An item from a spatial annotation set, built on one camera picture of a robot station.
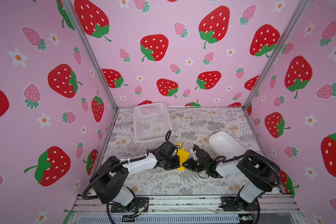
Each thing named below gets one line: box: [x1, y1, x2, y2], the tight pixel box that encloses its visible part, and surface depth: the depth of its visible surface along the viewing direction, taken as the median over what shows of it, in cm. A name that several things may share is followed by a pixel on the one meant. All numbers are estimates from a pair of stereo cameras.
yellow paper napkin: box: [177, 142, 190, 171], surface depth 94 cm
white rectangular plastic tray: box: [208, 131, 246, 169], surface depth 97 cm
